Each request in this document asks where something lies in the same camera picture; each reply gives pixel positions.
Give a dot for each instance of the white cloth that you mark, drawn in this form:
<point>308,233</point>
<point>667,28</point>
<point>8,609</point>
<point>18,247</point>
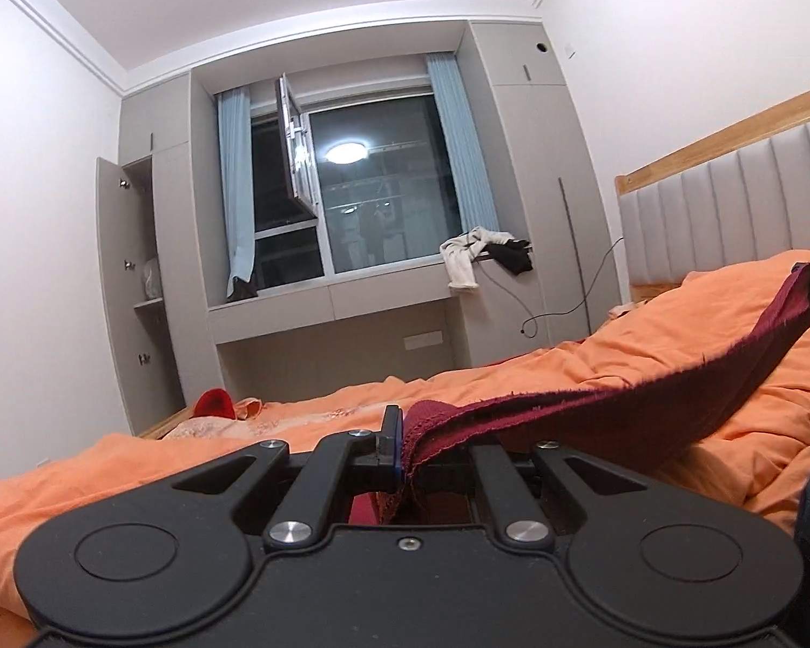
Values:
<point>460,263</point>

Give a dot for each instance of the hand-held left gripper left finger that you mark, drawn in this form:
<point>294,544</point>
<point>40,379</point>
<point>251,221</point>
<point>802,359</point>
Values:
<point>393,442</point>

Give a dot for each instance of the bright red cloth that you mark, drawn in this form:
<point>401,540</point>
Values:
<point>214,403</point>

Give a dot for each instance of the dark red knit sweater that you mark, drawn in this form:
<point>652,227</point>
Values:
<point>580,412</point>

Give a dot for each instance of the orange duvet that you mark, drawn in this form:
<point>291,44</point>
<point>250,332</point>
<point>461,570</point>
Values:
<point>648,364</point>

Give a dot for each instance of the peach embroidered sheet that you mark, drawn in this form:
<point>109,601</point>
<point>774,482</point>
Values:
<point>277,425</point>

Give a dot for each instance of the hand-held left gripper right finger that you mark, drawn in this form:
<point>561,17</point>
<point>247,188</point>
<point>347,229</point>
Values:
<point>496,493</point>

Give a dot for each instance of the large glass window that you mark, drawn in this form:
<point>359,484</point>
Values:
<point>385,216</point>

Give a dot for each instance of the light blue curtain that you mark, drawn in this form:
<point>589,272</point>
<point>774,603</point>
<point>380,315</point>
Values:
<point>462,148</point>
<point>236,202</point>

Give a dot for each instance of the open window sash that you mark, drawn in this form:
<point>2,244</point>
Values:
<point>297,148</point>

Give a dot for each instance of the white bag on shelf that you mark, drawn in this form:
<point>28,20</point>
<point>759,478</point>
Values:
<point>151,278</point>

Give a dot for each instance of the small peach cloth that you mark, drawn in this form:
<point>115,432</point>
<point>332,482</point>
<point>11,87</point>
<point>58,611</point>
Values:
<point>250,408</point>

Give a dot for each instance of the white wall outlet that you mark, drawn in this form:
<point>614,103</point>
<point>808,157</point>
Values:
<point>422,340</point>

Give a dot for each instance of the black cloth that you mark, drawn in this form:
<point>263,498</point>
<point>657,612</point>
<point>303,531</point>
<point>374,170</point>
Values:
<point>516,258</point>

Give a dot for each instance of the grey wardrobe door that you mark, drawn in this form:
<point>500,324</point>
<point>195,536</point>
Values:
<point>118,297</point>

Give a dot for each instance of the grey padded wooden headboard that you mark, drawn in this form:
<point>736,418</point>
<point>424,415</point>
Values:
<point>715,216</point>

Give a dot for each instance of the grey built-in wardrobe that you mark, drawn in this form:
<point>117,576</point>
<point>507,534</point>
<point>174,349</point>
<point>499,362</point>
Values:
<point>526,169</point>

